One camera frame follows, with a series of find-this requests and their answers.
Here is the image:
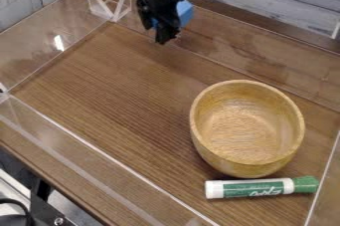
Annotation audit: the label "green white dry-erase marker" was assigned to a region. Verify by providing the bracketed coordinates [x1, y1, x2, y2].
[204, 176, 318, 199]

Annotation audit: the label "blue rectangular block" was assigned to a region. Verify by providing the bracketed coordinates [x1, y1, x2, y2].
[149, 0, 193, 29]

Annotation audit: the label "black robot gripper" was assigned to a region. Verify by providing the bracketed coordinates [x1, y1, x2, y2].
[137, 0, 180, 45]

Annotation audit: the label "clear acrylic tray wall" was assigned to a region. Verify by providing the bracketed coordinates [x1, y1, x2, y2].
[0, 0, 340, 226]

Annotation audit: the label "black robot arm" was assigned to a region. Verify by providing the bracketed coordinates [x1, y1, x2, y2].
[136, 0, 182, 45]

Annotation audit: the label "brown wooden bowl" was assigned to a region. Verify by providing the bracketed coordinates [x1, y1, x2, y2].
[188, 80, 305, 178]

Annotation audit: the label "black metal table frame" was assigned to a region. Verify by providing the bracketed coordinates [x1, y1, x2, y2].
[29, 179, 77, 226]

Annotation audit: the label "black cable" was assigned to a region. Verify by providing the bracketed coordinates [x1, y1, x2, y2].
[0, 197, 37, 226]

